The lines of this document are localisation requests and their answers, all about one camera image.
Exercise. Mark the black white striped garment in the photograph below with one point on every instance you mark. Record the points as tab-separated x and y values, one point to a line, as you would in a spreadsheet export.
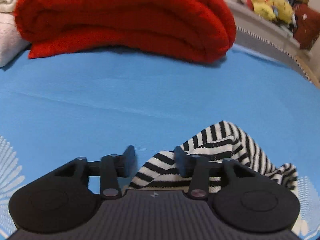
216	142

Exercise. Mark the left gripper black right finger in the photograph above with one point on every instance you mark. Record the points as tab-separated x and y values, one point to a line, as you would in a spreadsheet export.
198	168

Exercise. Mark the folded red sweater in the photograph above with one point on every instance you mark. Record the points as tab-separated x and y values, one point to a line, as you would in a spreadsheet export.
192	30

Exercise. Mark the folded cream white clothes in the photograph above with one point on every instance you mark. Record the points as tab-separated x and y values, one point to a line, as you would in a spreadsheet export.
11	41

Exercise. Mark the blue white patterned bedspread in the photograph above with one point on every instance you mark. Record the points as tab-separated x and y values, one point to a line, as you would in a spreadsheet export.
99	102

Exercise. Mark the red plush toy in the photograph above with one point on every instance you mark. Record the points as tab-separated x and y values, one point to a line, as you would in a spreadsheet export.
307	30

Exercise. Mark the yellow plush toy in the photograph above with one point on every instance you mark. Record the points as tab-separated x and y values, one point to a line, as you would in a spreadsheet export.
273	10

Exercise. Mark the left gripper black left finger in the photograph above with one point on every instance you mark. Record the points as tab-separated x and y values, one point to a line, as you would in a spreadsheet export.
109	169

